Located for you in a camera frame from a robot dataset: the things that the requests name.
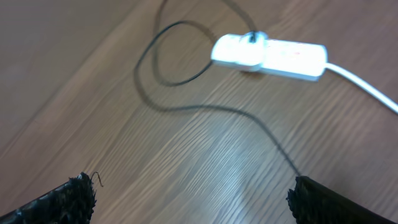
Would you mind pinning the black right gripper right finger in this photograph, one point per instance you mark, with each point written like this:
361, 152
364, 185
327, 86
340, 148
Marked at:
312, 203

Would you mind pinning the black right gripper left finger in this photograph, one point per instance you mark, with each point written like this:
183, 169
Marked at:
71, 203

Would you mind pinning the white charger plug adapter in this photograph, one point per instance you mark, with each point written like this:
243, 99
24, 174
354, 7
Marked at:
244, 52

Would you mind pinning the white power strip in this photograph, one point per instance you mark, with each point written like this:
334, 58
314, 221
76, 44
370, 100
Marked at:
294, 60

